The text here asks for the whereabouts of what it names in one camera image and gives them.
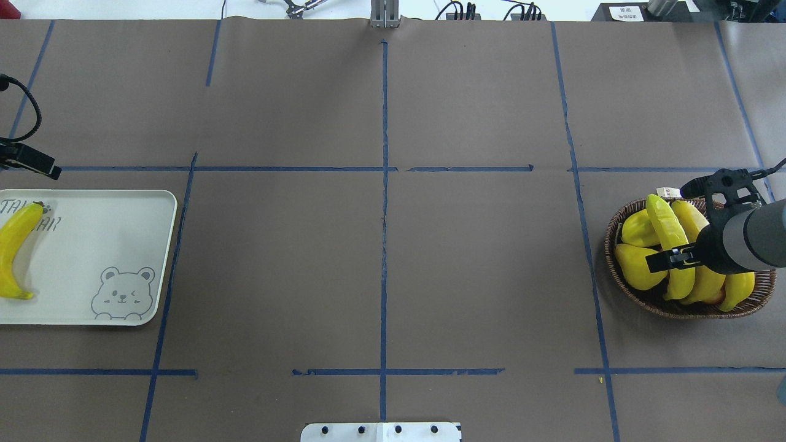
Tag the yellow banana moved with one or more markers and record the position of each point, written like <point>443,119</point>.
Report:
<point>13,234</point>
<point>670,234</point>

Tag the white rectangular bear tray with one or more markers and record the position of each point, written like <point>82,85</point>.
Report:
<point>97,257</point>

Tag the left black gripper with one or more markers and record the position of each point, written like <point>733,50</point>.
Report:
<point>32,159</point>

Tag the brown wicker basket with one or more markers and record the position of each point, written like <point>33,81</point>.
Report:
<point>652,299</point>

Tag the aluminium frame post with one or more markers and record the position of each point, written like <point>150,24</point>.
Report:
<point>384,14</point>

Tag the yellow starfruit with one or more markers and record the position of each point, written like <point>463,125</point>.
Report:
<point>638,231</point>

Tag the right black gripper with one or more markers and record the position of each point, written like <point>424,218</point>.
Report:
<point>712,248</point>

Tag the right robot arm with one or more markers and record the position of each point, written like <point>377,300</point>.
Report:
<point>733,243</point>

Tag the paper price tag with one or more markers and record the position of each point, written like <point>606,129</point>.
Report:
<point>668,192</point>

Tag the yellow banana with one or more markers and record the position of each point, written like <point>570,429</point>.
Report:
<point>708,285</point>
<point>737,288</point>

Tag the yellow pear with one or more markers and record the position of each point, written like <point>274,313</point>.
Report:
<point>633,264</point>

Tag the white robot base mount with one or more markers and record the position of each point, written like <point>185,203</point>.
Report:
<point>382,431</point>

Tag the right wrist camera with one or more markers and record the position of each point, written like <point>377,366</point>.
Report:
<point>736,185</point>

